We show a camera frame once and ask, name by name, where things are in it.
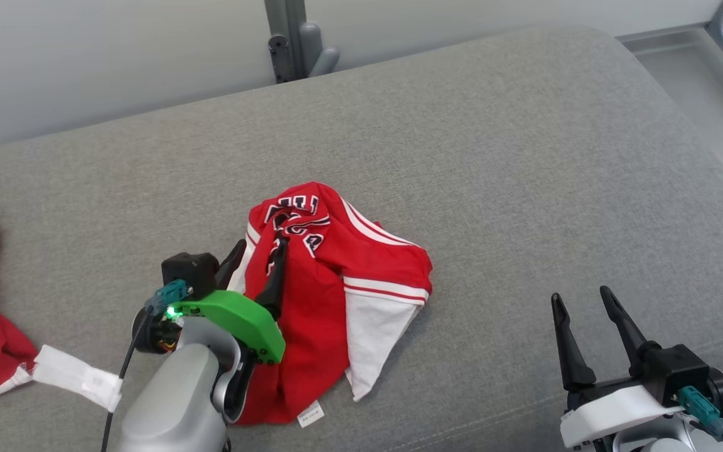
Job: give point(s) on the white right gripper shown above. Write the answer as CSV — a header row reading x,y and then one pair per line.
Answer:
x,y
612,411

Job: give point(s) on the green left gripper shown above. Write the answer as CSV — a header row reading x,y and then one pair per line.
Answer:
x,y
242,320

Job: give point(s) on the red jersey with black lettering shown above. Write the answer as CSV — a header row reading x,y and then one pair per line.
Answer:
x,y
324,295

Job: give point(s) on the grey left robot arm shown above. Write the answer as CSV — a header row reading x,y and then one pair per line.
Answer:
x,y
173,402

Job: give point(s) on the white tape label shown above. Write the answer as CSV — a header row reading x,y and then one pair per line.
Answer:
x,y
76,375

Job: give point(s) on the grey fabric sofa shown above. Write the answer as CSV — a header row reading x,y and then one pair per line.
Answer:
x,y
462,157

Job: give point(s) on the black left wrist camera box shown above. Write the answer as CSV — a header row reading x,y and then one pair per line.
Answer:
x,y
191,271

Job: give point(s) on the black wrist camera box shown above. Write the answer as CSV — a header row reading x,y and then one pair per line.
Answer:
x,y
191,271
678,370

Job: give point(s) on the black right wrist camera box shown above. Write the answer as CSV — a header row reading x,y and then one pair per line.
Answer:
x,y
678,370

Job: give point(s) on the grey metal stand post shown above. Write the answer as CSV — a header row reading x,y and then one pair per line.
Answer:
x,y
289,37

